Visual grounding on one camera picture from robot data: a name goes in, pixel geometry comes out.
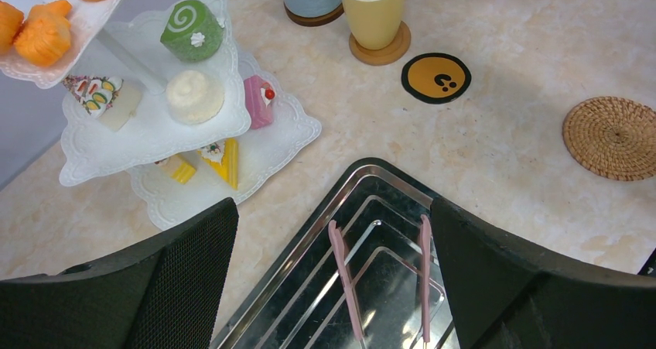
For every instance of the metal tongs with pink tips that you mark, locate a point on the metal tongs with pink tips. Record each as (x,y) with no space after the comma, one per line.
(339,251)

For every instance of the green roll cake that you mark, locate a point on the green roll cake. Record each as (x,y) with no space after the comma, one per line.
(192,32)

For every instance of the yellow cake slice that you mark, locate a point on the yellow cake slice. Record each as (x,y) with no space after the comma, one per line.
(223,157)

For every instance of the orange fish cake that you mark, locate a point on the orange fish cake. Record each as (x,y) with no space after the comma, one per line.
(11,20)
(45,35)

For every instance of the white triangular cake slice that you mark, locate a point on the white triangular cake slice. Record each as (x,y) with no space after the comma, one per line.
(112,101)

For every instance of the small yellow cake piece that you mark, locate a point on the small yellow cake piece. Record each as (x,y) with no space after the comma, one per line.
(177,168)

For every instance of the yellow mug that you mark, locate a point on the yellow mug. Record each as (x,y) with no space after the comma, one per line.
(374,23)

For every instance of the dark printed coaster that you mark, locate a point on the dark printed coaster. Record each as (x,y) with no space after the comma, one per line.
(435,78)

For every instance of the white three-tier dessert stand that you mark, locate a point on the white three-tier dessert stand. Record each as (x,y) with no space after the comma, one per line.
(94,151)

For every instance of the pink cake slice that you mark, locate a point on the pink cake slice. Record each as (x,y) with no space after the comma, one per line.
(259,95)

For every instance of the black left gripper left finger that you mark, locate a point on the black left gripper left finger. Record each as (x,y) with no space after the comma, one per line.
(162,292)

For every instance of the brown coaster back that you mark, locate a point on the brown coaster back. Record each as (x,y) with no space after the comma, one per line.
(315,21)

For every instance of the white round bun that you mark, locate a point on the white round bun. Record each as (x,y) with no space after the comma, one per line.
(194,97)

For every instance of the brown coaster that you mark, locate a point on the brown coaster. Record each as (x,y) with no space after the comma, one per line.
(315,21)
(389,54)

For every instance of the woven coaster front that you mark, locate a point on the woven coaster front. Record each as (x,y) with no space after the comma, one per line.
(612,137)

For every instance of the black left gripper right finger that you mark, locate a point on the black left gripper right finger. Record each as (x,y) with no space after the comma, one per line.
(507,292)

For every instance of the stainless steel tray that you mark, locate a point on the stainless steel tray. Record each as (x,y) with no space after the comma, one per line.
(300,302)

